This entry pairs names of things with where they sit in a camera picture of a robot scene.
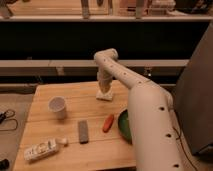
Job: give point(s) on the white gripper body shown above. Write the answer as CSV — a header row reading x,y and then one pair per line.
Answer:
x,y
104,79

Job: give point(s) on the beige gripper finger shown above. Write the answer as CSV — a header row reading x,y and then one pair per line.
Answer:
x,y
105,89

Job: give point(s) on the white sponge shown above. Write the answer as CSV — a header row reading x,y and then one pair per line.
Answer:
x,y
104,96

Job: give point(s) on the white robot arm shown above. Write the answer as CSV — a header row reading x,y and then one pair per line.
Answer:
x,y
148,107

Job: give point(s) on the green ceramic bowl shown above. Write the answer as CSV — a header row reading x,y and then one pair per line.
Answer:
x,y
123,126

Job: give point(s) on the grey rectangular block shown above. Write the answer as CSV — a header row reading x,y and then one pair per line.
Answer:
x,y
83,132

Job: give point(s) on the wooden table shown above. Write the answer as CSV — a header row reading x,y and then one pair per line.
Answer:
x,y
103,151

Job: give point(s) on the white plastic bottle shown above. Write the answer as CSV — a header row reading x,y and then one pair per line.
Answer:
x,y
44,149

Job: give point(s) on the grey cabinet at right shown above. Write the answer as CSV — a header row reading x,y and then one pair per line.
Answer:
x,y
193,97

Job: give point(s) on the long wooden shelf rail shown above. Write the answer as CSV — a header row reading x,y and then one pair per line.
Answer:
x,y
57,67

